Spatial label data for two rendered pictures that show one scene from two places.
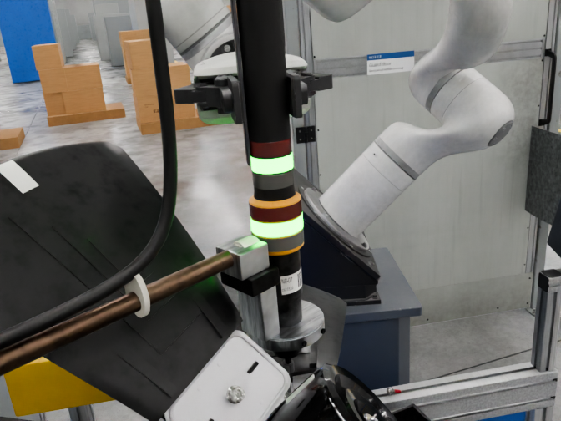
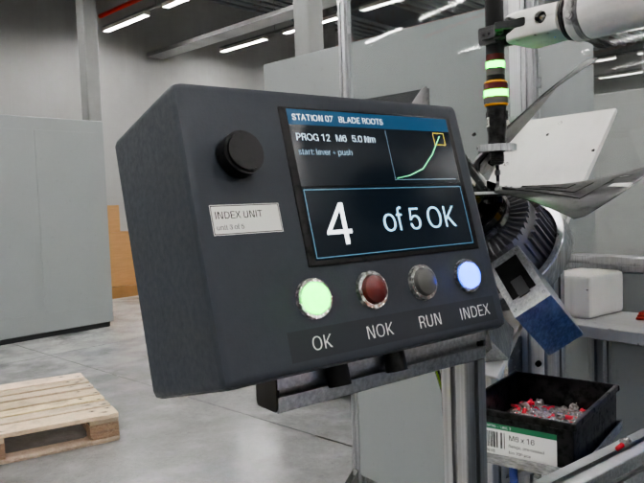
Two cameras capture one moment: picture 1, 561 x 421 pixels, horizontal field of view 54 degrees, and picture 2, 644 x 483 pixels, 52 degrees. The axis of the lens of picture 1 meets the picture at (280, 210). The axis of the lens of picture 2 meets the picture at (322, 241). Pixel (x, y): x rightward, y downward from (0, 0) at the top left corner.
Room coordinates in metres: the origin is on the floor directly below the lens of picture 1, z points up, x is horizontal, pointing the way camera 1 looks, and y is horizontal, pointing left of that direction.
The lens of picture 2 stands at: (1.34, -0.88, 1.18)
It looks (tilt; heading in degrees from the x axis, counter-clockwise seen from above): 3 degrees down; 151
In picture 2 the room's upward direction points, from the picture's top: 2 degrees counter-clockwise
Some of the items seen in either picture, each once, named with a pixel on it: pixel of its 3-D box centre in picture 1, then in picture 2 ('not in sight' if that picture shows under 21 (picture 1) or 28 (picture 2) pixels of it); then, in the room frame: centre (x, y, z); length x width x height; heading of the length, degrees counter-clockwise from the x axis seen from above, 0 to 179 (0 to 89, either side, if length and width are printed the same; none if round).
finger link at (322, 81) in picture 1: (291, 82); (517, 25); (0.51, -0.02, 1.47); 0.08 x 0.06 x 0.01; 68
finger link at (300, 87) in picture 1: (303, 90); (490, 33); (0.45, -0.03, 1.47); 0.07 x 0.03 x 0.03; 9
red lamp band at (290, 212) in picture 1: (275, 205); (495, 86); (0.43, 0.00, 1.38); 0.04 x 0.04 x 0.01
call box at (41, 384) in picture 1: (70, 367); not in sight; (0.74, 0.35, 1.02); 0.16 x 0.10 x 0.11; 98
